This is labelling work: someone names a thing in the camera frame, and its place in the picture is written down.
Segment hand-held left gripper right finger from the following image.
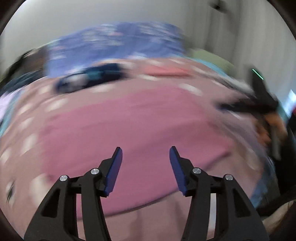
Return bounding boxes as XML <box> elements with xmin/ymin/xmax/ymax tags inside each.
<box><xmin>169</xmin><ymin>146</ymin><xmax>270</xmax><ymax>241</ymax></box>

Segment coral garment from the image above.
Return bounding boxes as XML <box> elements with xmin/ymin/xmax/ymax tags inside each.
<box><xmin>144</xmin><ymin>65</ymin><xmax>192</xmax><ymax>77</ymax></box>

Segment pink dotted duvet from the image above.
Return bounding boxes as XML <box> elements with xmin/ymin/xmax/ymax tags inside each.
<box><xmin>0</xmin><ymin>57</ymin><xmax>278</xmax><ymax>241</ymax></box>

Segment black garment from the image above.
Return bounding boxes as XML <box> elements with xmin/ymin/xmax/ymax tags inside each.
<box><xmin>8</xmin><ymin>50</ymin><xmax>35</xmax><ymax>71</ymax></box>

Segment white pleated curtain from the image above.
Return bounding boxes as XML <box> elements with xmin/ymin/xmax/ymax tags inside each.
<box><xmin>206</xmin><ymin>0</ymin><xmax>296</xmax><ymax>105</ymax></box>

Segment blue tree-print sheet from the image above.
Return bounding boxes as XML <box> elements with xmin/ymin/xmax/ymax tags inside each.
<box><xmin>45</xmin><ymin>22</ymin><xmax>188</xmax><ymax>78</ymax></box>

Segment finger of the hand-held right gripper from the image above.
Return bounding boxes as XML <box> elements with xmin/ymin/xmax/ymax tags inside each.
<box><xmin>217</xmin><ymin>98</ymin><xmax>255</xmax><ymax>115</ymax></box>

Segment person's right hand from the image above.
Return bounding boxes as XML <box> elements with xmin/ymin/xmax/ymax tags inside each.
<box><xmin>259</xmin><ymin>111</ymin><xmax>288</xmax><ymax>142</ymax></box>

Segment pink long-sleeve shirt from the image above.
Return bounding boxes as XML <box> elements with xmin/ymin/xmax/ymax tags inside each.
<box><xmin>39</xmin><ymin>85</ymin><xmax>234</xmax><ymax>216</ymax></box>

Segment black floor lamp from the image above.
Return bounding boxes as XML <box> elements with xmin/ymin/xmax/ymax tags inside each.
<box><xmin>211</xmin><ymin>0</ymin><xmax>228</xmax><ymax>11</ymax></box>

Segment navy star-print garment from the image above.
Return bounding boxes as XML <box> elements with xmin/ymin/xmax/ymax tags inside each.
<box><xmin>54</xmin><ymin>63</ymin><xmax>125</xmax><ymax>93</ymax></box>

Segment green pillow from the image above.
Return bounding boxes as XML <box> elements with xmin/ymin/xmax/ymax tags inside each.
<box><xmin>190</xmin><ymin>49</ymin><xmax>234</xmax><ymax>72</ymax></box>

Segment brown printed cloth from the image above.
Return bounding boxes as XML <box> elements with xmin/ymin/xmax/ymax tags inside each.
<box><xmin>30</xmin><ymin>46</ymin><xmax>49</xmax><ymax>70</ymax></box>

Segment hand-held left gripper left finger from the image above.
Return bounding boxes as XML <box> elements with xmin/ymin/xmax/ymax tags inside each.
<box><xmin>24</xmin><ymin>147</ymin><xmax>123</xmax><ymax>241</ymax></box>

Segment dark blue fuzzy blanket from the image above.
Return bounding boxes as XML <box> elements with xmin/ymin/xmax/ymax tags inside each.
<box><xmin>0</xmin><ymin>72</ymin><xmax>47</xmax><ymax>95</ymax></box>

